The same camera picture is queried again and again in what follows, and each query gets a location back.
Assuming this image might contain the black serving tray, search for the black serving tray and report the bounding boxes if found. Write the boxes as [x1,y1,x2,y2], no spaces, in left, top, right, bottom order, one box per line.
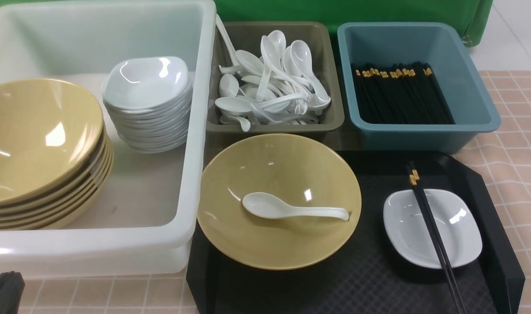
[187,151,525,314]

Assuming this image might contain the olive green spoon bin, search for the olive green spoon bin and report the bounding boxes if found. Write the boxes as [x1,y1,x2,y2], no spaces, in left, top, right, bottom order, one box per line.
[207,20,345,137]

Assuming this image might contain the blue chopstick bin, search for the blue chopstick bin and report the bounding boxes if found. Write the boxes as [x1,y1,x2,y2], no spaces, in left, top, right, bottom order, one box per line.
[337,22,501,154]

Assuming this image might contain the yellow noodle bowl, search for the yellow noodle bowl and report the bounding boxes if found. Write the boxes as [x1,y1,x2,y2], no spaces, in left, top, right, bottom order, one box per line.
[197,133,363,270]

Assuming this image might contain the pile of white spoons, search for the pile of white spoons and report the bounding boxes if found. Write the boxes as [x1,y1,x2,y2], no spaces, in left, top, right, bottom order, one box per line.
[215,17,332,133]

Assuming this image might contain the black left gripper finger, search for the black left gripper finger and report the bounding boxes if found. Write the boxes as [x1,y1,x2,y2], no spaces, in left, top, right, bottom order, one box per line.
[0,272,25,314]

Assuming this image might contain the pile of black chopsticks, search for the pile of black chopsticks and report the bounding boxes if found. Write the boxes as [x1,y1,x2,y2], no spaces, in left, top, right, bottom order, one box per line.
[351,61,455,125]

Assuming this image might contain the large white plastic tub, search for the large white plastic tub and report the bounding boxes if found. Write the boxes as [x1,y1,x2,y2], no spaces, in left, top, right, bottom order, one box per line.
[0,0,216,278]

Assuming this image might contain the black chopstick pair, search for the black chopstick pair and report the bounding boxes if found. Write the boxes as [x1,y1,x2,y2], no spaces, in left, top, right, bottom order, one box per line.
[407,161,467,314]

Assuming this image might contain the white square sauce dish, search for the white square sauce dish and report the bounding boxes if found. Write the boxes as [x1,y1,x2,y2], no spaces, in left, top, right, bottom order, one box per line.
[383,189,483,270]

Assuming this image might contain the stack of white square dishes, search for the stack of white square dishes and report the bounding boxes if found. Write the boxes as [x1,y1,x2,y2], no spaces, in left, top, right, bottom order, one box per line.
[101,56,195,154]

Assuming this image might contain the stack of yellow bowls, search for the stack of yellow bowls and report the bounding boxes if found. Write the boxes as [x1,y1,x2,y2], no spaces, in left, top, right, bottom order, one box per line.
[0,78,114,231]

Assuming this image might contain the white ceramic soup spoon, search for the white ceramic soup spoon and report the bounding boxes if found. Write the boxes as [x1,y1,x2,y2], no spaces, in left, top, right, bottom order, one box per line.
[242,191,350,221]

